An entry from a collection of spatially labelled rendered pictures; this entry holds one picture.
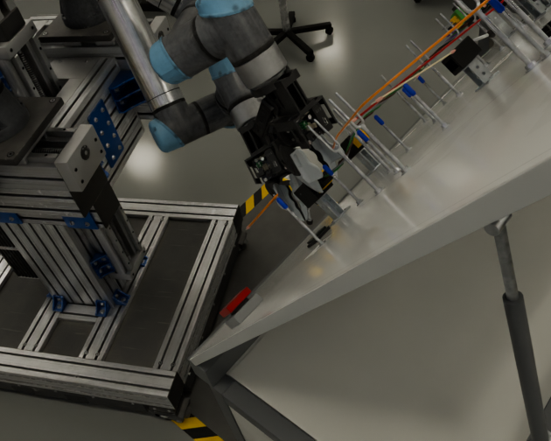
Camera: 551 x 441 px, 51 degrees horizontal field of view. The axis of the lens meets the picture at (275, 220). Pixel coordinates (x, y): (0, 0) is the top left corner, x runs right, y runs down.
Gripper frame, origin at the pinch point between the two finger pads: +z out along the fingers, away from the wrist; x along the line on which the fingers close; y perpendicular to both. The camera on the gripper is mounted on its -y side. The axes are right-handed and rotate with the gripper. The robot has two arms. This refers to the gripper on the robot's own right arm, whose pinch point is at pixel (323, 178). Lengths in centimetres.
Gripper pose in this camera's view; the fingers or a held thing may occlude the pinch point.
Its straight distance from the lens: 101.3
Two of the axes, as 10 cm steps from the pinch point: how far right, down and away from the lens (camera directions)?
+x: 6.5, -6.5, 4.0
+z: 5.2, 7.6, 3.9
